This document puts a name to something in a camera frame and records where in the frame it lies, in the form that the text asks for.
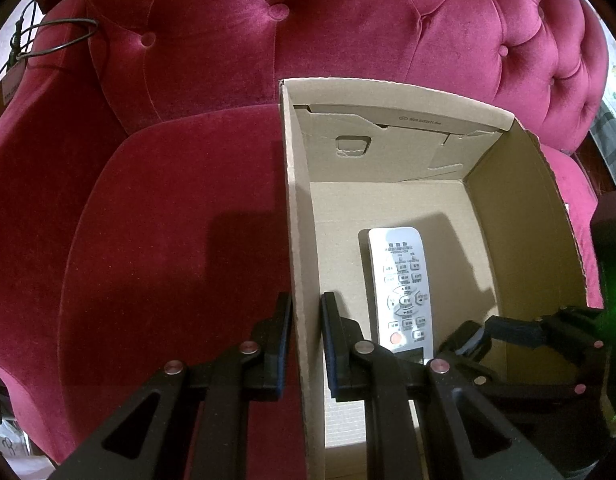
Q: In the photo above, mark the white remote control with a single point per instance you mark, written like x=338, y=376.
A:
x=398, y=280

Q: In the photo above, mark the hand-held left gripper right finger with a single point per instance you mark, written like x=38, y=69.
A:
x=329, y=340

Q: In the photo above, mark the brown paper tag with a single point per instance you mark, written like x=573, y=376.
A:
x=15, y=80

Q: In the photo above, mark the dark grey checked clothing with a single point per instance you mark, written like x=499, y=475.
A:
x=613, y=135

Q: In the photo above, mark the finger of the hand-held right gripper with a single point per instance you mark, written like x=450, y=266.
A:
x=470, y=342
x=518, y=330

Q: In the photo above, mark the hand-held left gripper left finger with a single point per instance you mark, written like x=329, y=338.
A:
x=286, y=332

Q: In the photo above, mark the cardboard box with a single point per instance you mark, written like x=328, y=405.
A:
x=518, y=210

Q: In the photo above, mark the red velvet tufted sofa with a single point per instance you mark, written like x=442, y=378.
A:
x=188, y=185

